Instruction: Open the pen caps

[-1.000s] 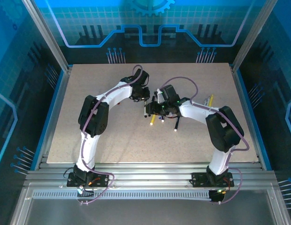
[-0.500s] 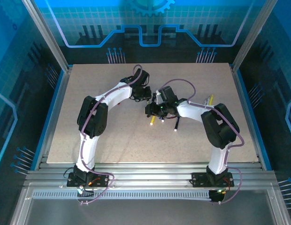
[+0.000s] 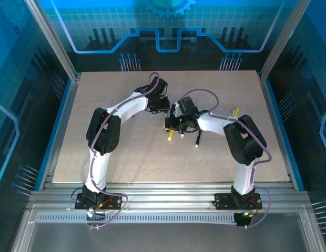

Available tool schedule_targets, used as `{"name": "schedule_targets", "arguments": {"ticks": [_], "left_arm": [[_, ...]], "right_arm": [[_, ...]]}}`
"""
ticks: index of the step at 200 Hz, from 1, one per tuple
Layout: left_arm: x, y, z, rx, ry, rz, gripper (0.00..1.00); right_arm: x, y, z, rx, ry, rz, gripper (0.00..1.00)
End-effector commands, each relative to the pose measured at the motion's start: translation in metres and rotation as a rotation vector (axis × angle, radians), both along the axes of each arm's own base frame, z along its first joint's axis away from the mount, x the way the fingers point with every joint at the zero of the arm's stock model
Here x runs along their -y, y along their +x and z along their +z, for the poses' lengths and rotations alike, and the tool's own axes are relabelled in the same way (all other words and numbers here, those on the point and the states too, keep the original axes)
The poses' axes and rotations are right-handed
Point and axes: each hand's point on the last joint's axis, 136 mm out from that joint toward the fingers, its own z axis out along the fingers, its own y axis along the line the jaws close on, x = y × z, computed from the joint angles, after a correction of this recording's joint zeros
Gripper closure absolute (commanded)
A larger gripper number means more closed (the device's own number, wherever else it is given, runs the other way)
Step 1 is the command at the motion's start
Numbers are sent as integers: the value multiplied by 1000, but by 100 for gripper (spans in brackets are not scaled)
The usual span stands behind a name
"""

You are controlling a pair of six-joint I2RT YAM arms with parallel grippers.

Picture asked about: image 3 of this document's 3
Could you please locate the yellow highlighter pen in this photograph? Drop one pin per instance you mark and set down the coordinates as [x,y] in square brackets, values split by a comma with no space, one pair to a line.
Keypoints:
[171,134]

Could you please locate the grey pen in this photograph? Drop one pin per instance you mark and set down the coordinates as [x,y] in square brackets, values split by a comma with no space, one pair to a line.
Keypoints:
[231,113]

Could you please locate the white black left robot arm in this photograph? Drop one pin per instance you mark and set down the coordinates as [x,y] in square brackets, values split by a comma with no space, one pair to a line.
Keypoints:
[128,107]

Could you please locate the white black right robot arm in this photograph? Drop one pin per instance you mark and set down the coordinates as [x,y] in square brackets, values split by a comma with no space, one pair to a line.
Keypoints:
[215,123]

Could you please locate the grey metal plate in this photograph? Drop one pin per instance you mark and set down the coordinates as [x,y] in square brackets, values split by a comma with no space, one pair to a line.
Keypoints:
[163,239]

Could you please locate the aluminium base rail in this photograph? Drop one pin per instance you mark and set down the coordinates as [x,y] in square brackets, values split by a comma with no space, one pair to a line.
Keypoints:
[165,194]

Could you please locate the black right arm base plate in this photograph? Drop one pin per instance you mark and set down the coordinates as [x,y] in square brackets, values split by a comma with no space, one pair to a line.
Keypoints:
[223,202]

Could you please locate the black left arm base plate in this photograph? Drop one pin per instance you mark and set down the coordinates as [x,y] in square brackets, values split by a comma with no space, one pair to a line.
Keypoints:
[114,206]

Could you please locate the aluminium side rail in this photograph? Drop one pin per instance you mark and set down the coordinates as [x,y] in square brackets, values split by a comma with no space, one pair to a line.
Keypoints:
[278,131]
[61,131]

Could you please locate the aluminium frame post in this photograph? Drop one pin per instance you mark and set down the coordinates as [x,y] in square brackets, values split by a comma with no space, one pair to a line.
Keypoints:
[54,39]
[283,39]

